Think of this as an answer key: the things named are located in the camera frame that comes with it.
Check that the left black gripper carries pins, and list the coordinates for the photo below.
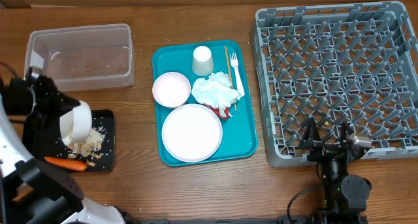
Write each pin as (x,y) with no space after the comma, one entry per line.
(54,105)

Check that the wooden chopstick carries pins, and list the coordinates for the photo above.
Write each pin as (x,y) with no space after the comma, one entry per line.
(229,71)

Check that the white bowl with peanuts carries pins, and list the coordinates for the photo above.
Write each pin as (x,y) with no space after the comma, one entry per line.
(171,89)

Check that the clear plastic storage bin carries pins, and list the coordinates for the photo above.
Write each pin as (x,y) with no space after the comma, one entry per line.
(83,58)

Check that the white tissue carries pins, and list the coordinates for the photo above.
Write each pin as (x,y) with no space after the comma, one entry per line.
(215,91)

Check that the teal serving tray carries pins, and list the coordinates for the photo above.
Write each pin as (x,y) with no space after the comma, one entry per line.
(239,132)

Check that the grey dishwasher rack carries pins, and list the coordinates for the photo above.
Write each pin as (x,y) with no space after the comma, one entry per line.
(354,63)

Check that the white plastic fork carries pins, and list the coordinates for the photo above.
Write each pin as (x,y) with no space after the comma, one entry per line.
(235,65)

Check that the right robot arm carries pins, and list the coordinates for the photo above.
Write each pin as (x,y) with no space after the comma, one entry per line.
(345,194)

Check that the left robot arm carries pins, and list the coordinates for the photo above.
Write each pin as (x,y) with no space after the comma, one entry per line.
(34,190)

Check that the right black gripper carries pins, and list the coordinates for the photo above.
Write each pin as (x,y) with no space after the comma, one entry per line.
(311,136)

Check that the red snack wrapper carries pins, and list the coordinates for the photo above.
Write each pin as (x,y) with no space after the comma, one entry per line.
(223,114)

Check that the white paper cup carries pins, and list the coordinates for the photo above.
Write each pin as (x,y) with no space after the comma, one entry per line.
(203,63)

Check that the white round plate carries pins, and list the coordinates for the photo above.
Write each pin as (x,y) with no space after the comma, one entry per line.
(192,133)

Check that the orange carrot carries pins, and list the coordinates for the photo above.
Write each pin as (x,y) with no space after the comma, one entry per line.
(70,164)

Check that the black plastic tray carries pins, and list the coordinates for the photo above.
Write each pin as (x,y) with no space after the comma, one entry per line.
(45,141)

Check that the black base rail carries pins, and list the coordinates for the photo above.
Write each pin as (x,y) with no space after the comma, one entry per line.
(278,220)

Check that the white bowl with rice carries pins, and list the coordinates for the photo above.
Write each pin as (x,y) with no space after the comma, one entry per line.
(75,125)

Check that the rice and peanut pile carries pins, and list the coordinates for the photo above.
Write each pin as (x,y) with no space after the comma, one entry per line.
(89,151)

